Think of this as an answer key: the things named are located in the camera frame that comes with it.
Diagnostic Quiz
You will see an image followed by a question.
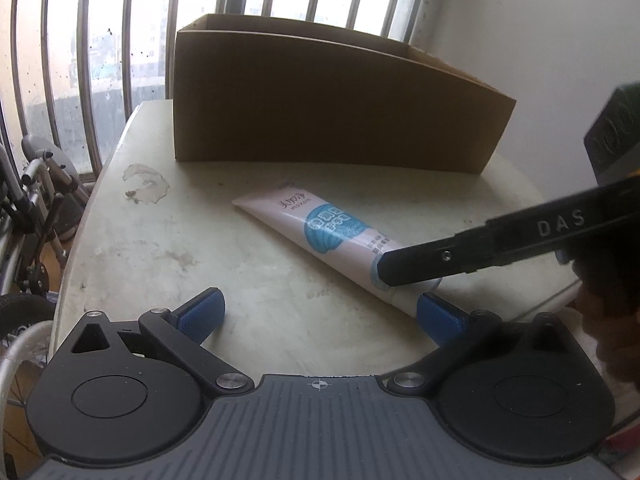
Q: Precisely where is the wheelchair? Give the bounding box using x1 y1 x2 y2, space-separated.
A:
1 134 89 408

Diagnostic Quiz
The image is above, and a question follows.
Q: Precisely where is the metal window railing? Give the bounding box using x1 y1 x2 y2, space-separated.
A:
1 0 436 179

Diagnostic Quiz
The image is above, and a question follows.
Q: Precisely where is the operator's right hand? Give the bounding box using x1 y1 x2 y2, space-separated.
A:
573 260 639 389

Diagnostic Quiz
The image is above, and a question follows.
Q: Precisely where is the brown cardboard box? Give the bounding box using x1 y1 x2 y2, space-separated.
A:
172 14 515 174

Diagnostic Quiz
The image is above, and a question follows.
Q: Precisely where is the black camera box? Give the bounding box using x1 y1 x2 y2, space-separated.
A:
584 82 640 185

